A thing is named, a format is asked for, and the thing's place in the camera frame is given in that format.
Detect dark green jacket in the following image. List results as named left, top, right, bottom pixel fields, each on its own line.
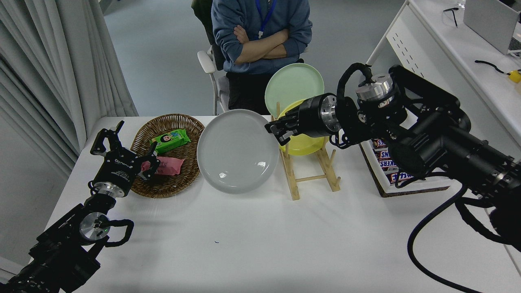
left=191, top=0, right=224, bottom=72

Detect black cable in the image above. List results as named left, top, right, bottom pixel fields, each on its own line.
left=475, top=60, right=510, bottom=76

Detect person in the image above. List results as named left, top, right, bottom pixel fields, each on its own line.
left=211, top=0, right=313, bottom=116

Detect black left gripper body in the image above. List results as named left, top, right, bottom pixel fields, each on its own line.
left=92, top=147, right=142, bottom=192

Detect green snack pack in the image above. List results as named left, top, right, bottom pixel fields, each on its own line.
left=151, top=129, right=191, bottom=155

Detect blue lanyard with badge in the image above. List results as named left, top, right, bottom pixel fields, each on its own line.
left=256, top=0, right=277, bottom=39

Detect pink snack pack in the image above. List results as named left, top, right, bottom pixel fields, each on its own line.
left=140, top=156, right=185, bottom=177

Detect yellow round plate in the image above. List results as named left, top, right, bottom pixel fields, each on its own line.
left=278, top=99, right=326, bottom=156

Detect silver laptop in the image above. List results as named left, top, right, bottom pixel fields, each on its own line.
left=463, top=0, right=521, bottom=55

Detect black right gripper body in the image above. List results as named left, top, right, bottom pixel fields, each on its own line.
left=299, top=94, right=327, bottom=138

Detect brown wicker basket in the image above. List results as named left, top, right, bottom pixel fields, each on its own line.
left=130, top=114, right=205, bottom=199

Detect black eyeglasses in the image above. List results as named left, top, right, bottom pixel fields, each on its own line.
left=443, top=7, right=460, bottom=27

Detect white desk with perforated panel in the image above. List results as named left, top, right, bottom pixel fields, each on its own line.
left=365, top=0, right=521, bottom=163

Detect pale grey curtain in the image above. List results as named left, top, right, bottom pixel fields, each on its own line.
left=0, top=0, right=139, bottom=177

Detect grey round plate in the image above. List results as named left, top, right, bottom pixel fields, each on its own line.
left=197, top=109, right=280, bottom=194

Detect white lined tray dark base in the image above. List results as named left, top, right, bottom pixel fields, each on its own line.
left=358, top=138, right=452, bottom=198

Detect white chair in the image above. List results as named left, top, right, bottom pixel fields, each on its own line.
left=197, top=47, right=230, bottom=116

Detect pale green round plate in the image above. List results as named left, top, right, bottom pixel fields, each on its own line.
left=265, top=63, right=325, bottom=116

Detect wooden plate rack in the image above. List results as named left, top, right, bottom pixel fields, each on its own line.
left=271, top=102, right=341, bottom=201

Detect person's left hand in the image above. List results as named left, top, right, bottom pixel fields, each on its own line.
left=234, top=25, right=250, bottom=45

